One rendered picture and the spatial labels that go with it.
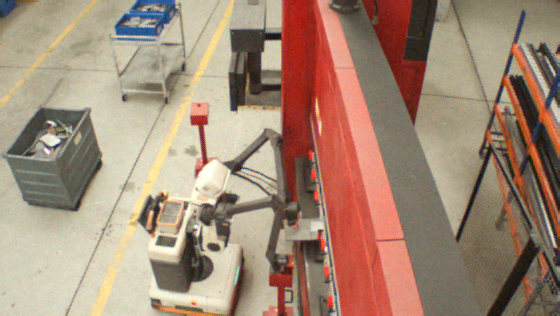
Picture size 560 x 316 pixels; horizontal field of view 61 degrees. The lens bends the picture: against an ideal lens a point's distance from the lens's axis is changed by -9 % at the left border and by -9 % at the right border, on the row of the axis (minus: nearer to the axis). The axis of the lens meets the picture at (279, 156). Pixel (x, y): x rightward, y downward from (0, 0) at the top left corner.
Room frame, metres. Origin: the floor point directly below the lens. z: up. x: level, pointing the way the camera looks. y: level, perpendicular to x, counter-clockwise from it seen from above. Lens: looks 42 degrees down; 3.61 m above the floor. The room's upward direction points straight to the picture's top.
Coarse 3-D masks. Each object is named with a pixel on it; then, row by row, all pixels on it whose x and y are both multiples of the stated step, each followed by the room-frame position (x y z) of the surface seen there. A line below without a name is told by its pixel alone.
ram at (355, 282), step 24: (312, 96) 3.03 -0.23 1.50; (312, 120) 2.95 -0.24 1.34; (336, 120) 2.05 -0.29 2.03; (336, 144) 1.99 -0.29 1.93; (336, 168) 1.93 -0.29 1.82; (336, 192) 1.86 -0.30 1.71; (336, 216) 1.79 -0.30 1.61; (360, 216) 1.38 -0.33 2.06; (336, 240) 1.71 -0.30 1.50; (360, 240) 1.29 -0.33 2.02; (336, 264) 1.64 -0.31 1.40; (360, 264) 1.23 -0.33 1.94; (336, 288) 1.55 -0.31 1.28; (360, 288) 1.17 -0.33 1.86; (360, 312) 1.10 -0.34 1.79
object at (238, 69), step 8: (232, 56) 3.41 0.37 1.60; (240, 56) 3.46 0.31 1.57; (232, 64) 3.29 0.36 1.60; (240, 64) 3.34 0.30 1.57; (232, 72) 3.18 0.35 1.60; (240, 72) 3.22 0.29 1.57; (232, 80) 3.18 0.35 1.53; (240, 80) 3.21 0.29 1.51; (232, 88) 3.18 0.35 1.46; (240, 88) 3.21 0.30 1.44; (232, 96) 3.18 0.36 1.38; (240, 96) 3.21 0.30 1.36; (232, 104) 3.18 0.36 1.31; (240, 104) 3.21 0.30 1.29
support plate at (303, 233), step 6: (300, 222) 2.28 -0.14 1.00; (306, 222) 2.28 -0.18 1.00; (288, 228) 2.22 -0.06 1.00; (294, 228) 2.23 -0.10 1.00; (300, 228) 2.22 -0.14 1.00; (306, 228) 2.22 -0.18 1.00; (288, 234) 2.17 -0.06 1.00; (294, 234) 2.17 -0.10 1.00; (300, 234) 2.17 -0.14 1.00; (306, 234) 2.17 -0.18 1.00; (288, 240) 2.12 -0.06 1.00; (294, 240) 2.13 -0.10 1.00; (300, 240) 2.13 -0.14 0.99; (306, 240) 2.13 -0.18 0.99
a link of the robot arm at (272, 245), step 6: (276, 216) 2.03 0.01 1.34; (282, 216) 2.06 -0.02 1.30; (276, 222) 2.05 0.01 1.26; (276, 228) 2.05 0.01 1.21; (270, 234) 2.05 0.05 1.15; (276, 234) 2.04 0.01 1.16; (270, 240) 2.04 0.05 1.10; (276, 240) 2.03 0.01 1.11; (270, 246) 2.03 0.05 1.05; (276, 246) 2.04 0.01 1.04; (270, 252) 2.02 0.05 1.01
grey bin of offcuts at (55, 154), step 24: (48, 120) 3.81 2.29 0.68; (72, 120) 3.98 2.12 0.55; (24, 144) 3.58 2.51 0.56; (48, 144) 3.55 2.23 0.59; (72, 144) 3.50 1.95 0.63; (96, 144) 3.91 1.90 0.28; (24, 168) 3.24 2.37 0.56; (48, 168) 3.21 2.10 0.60; (72, 168) 3.39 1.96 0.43; (96, 168) 3.83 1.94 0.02; (24, 192) 3.25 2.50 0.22; (48, 192) 3.22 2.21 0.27; (72, 192) 3.26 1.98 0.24
